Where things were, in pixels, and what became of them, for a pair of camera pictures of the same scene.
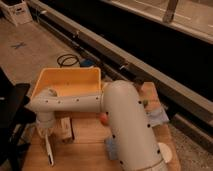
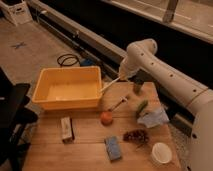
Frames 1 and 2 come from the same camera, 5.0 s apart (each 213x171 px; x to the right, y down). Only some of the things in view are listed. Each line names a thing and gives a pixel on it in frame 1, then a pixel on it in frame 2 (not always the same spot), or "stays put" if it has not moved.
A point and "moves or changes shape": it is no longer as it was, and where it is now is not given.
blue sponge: x=111 y=149 stays put
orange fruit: x=104 y=119 stays put
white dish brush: x=50 y=156 moves or changes shape
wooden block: x=65 y=129 stays put
